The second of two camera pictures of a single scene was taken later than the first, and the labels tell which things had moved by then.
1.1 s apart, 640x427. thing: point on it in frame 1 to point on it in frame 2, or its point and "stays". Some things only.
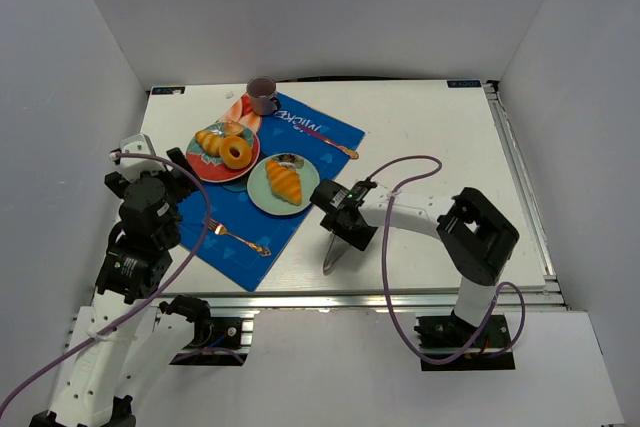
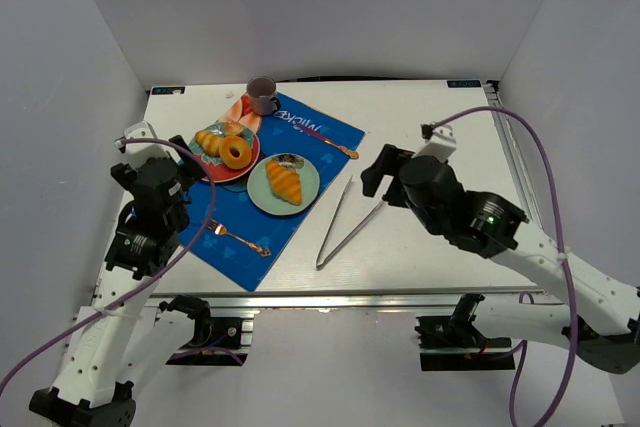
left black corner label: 168,90 stays
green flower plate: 265,198 stays
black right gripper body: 353,233 to 386,179
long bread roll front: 285,182 stays
